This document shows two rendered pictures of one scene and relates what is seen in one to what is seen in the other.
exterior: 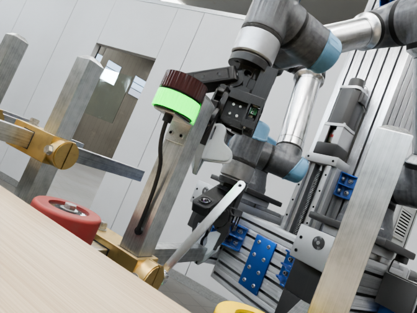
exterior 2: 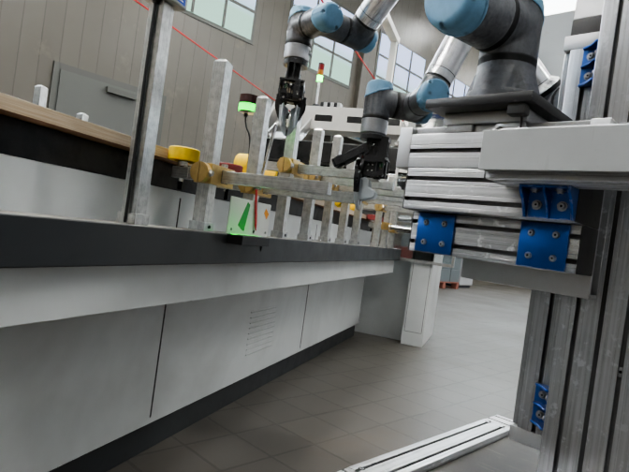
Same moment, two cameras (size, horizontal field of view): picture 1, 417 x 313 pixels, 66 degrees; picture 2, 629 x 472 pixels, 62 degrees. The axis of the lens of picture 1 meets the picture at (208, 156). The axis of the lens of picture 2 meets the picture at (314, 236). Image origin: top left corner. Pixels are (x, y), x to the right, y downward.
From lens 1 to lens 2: 1.59 m
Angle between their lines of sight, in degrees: 81
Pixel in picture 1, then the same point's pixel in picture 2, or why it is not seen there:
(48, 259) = not seen: hidden behind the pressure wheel
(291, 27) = (296, 29)
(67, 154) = (284, 163)
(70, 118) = (287, 147)
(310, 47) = (308, 26)
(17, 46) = (316, 134)
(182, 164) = (255, 130)
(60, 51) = not seen: outside the picture
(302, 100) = not seen: hidden behind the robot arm
